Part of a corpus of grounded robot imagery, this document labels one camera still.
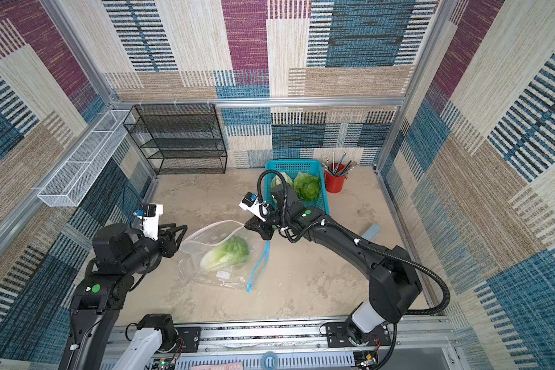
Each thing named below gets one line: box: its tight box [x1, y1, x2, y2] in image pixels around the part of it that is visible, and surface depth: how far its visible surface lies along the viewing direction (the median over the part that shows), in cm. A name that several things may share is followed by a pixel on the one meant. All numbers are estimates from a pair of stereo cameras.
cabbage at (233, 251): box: [199, 235, 250, 272], surface depth 83 cm
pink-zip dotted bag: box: [178, 220, 271, 293], surface depth 84 cm
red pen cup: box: [323, 162, 348, 194], surface depth 110 cm
